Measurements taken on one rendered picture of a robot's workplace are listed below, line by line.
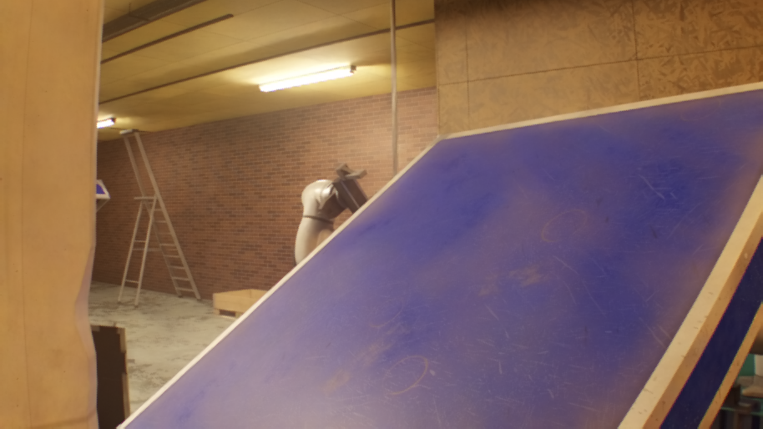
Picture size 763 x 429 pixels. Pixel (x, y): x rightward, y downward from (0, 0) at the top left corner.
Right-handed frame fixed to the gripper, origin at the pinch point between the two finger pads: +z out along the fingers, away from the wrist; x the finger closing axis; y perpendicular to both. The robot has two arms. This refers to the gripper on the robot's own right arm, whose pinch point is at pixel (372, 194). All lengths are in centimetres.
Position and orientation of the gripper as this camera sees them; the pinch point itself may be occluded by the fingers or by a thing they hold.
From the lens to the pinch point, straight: 174.6
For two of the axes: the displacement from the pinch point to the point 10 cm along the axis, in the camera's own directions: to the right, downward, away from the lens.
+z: 5.2, -0.5, -8.5
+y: 6.7, -6.0, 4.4
